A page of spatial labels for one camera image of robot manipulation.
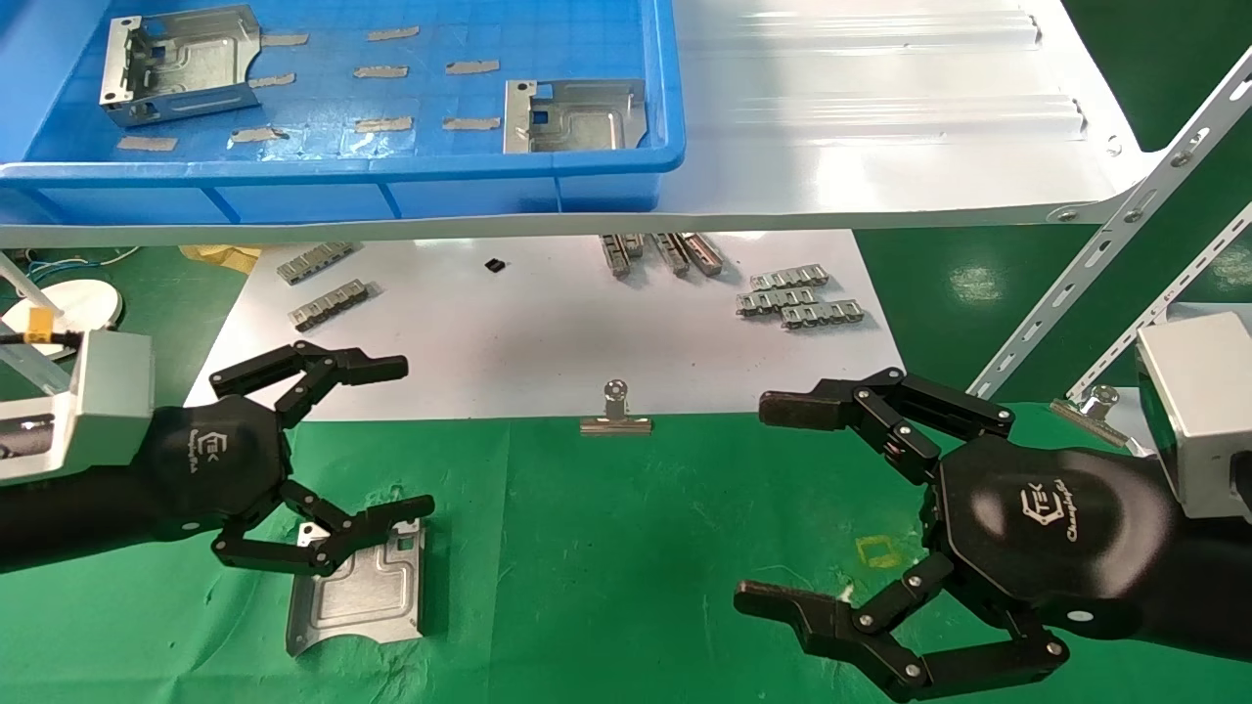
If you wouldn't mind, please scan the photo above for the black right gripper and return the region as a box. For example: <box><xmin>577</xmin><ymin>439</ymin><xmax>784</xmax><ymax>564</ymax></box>
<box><xmin>734</xmin><ymin>368</ymin><xmax>1175</xmax><ymax>704</ymax></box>

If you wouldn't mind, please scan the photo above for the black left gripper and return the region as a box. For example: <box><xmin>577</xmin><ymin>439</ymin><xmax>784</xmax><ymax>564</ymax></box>
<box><xmin>147</xmin><ymin>342</ymin><xmax>436</xmax><ymax>576</ymax></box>

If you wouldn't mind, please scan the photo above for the silver sheet metal bracket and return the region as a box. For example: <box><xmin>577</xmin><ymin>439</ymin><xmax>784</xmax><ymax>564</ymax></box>
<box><xmin>503</xmin><ymin>78</ymin><xmax>648</xmax><ymax>155</ymax></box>
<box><xmin>99</xmin><ymin>5</ymin><xmax>263</xmax><ymax>129</ymax></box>
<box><xmin>286</xmin><ymin>518</ymin><xmax>426</xmax><ymax>658</ymax></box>

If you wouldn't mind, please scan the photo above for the green cloth mat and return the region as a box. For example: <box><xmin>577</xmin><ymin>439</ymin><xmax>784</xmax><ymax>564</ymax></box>
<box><xmin>0</xmin><ymin>401</ymin><xmax>1252</xmax><ymax>704</ymax></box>

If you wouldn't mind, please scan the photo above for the silver binder clip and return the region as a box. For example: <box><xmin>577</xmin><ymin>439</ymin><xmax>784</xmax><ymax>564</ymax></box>
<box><xmin>1050</xmin><ymin>384</ymin><xmax>1140</xmax><ymax>451</ymax></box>
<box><xmin>579</xmin><ymin>379</ymin><xmax>653</xmax><ymax>436</ymax></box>

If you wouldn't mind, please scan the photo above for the yellow plastic cover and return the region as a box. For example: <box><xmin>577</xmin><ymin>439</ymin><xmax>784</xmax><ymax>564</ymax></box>
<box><xmin>179</xmin><ymin>244</ymin><xmax>263</xmax><ymax>275</ymax></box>

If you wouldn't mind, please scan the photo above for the blue plastic bin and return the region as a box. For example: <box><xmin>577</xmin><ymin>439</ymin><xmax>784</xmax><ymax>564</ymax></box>
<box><xmin>0</xmin><ymin>0</ymin><xmax>686</xmax><ymax>228</ymax></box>

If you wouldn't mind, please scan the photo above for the white lamp stand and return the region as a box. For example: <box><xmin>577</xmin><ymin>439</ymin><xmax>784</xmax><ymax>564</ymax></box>
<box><xmin>0</xmin><ymin>256</ymin><xmax>124</xmax><ymax>338</ymax></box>

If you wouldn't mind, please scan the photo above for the white metal shelf board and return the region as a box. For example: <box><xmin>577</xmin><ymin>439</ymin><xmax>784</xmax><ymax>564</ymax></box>
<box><xmin>0</xmin><ymin>0</ymin><xmax>1170</xmax><ymax>248</ymax></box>

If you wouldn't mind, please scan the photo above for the black cable with yellow tag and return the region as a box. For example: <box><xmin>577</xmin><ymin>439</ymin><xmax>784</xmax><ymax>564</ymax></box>
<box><xmin>0</xmin><ymin>308</ymin><xmax>89</xmax><ymax>348</ymax></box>

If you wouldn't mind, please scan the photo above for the white perforated shelf post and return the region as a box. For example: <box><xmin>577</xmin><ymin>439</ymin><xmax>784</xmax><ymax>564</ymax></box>
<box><xmin>966</xmin><ymin>70</ymin><xmax>1252</xmax><ymax>400</ymax></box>
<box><xmin>1064</xmin><ymin>203</ymin><xmax>1252</xmax><ymax>404</ymax></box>

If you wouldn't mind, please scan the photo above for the blue cable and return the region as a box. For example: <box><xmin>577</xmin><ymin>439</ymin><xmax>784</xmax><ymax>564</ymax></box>
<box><xmin>18</xmin><ymin>246</ymin><xmax>143</xmax><ymax>280</ymax></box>

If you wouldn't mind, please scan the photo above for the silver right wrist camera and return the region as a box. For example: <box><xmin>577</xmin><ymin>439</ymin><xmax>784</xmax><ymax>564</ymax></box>
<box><xmin>1135</xmin><ymin>311</ymin><xmax>1252</xmax><ymax>521</ymax></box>

